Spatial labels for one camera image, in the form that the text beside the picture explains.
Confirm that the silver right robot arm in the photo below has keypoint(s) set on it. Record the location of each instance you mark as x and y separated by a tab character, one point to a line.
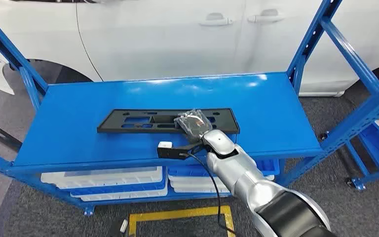
241	170

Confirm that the white car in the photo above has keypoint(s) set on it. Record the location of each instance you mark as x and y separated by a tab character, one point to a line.
160	39

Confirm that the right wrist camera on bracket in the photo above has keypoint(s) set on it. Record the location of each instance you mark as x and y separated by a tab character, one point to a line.
165	145

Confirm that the long black plastic part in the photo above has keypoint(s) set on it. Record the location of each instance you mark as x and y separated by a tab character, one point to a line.
111	127

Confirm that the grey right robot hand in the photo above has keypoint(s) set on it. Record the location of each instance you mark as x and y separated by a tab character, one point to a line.
192	126

